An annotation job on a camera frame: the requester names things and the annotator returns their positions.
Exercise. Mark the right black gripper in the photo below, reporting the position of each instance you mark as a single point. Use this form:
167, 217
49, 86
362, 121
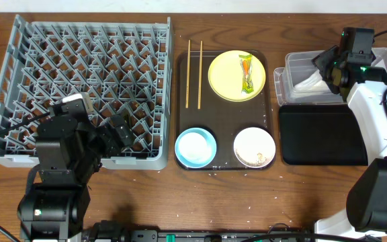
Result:
322, 60

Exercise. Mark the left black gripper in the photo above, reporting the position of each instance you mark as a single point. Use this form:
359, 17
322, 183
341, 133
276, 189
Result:
113, 135

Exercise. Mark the green orange snack wrapper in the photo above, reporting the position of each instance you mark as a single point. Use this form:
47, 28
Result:
247, 84

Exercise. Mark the pink white bowl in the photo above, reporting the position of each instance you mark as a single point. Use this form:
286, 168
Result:
254, 147

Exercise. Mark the white cup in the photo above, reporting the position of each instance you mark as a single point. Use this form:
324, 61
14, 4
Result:
194, 147

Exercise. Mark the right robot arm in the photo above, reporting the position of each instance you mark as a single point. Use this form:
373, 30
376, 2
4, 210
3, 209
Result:
347, 70

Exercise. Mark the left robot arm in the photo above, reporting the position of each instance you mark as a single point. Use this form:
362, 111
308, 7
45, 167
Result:
70, 150

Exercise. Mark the grey dishwasher rack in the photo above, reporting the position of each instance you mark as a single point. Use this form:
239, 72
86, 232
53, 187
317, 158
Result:
125, 68

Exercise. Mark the black waste tray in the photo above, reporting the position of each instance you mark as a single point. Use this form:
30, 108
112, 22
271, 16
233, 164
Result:
320, 135

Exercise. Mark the crumpled white tissue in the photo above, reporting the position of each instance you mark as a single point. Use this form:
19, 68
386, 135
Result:
312, 83

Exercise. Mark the clear plastic bin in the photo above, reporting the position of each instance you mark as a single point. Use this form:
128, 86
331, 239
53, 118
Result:
298, 68

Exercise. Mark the left wooden chopstick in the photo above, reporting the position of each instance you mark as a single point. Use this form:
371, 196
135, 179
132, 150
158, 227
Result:
188, 74

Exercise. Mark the light blue bowl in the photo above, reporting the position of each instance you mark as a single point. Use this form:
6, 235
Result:
211, 142

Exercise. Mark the yellow plate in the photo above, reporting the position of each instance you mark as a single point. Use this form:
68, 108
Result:
225, 76

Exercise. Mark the dark brown serving tray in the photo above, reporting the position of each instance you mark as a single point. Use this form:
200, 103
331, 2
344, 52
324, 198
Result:
222, 118

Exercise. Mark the black rail bar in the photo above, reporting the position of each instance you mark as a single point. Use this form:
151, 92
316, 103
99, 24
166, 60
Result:
109, 230

